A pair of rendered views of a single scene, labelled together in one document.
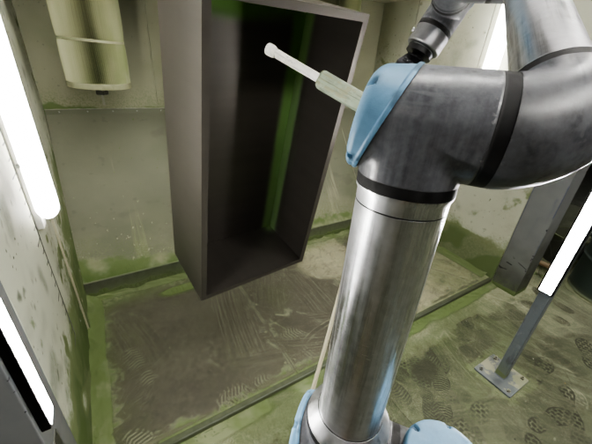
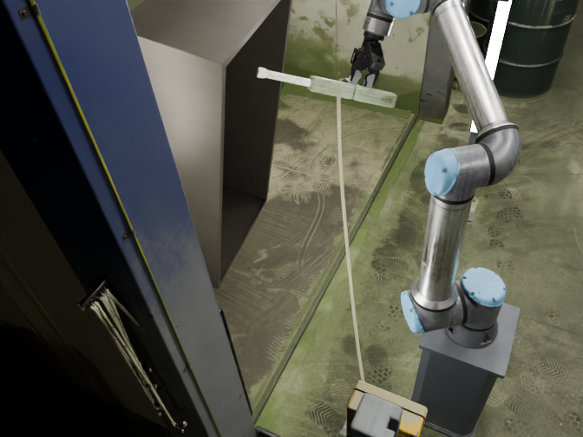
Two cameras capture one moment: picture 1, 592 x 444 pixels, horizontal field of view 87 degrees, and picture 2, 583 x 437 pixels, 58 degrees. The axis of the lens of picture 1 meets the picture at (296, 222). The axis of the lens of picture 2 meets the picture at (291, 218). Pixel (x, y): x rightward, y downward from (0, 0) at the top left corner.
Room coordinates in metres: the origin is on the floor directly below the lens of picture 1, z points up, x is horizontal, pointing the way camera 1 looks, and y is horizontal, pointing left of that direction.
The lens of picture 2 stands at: (-0.35, 0.72, 2.37)
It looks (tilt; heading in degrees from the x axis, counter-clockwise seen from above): 46 degrees down; 334
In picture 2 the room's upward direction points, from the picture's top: 6 degrees counter-clockwise
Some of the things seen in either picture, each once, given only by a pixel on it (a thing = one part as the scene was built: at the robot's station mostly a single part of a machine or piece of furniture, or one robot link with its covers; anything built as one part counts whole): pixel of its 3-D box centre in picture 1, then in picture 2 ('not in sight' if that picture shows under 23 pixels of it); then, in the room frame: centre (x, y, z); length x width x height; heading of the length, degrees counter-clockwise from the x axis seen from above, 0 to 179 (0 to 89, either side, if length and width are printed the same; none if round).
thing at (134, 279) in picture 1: (276, 243); not in sight; (2.22, 0.15, 0.11); 2.70 x 0.02 x 0.13; 123
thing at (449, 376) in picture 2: not in sight; (456, 368); (0.28, -0.29, 0.32); 0.31 x 0.31 x 0.64; 33
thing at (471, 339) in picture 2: not in sight; (473, 318); (0.28, -0.29, 0.69); 0.19 x 0.19 x 0.10
